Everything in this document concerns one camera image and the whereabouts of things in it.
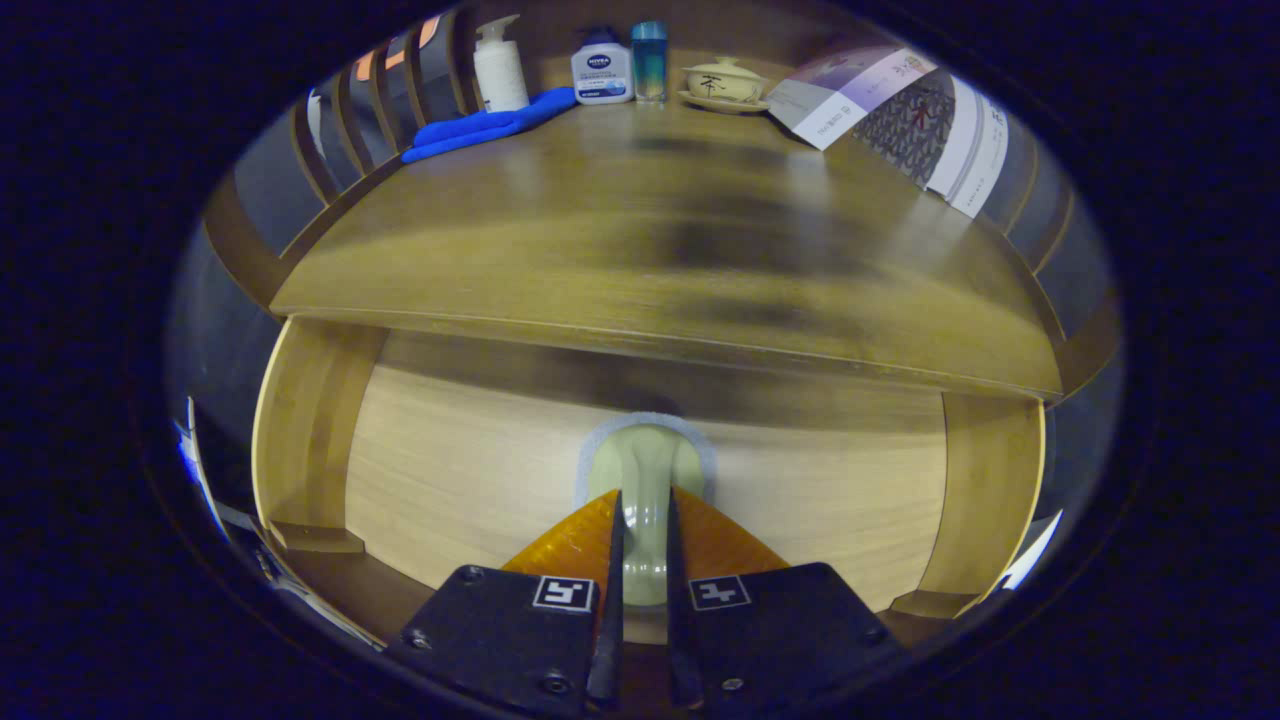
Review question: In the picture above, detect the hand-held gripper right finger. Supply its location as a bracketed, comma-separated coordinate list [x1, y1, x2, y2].
[665, 487, 909, 717]

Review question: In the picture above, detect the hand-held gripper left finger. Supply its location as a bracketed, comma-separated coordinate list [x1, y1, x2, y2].
[383, 487, 626, 719]

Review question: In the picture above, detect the green handled sponge brush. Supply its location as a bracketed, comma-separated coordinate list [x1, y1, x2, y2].
[575, 410, 719, 609]

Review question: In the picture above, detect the wooden drawer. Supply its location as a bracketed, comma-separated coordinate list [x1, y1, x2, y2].
[250, 315, 1048, 651]

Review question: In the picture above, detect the wooden countertop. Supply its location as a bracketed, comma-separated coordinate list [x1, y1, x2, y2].
[270, 85, 1066, 401]

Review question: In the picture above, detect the wooden cabinet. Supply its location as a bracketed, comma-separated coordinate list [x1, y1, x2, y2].
[200, 0, 1121, 401]

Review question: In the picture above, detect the blue cloth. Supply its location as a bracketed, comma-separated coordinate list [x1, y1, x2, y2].
[401, 86, 579, 165]

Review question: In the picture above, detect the beige lidded teacup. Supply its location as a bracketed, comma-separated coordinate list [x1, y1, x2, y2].
[678, 56, 773, 115]

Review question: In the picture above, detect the white lotion bottle blue cap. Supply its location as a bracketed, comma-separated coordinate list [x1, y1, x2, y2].
[570, 26, 635, 106]

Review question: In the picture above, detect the plain white book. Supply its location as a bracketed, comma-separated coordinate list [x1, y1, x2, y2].
[925, 75, 991, 201]

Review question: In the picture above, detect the purple and white book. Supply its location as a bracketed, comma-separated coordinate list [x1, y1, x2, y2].
[766, 42, 939, 152]

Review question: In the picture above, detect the teal bottle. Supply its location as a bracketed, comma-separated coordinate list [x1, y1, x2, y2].
[630, 20, 669, 104]

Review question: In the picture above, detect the white pump bottle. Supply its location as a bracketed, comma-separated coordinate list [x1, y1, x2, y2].
[472, 14, 531, 114]

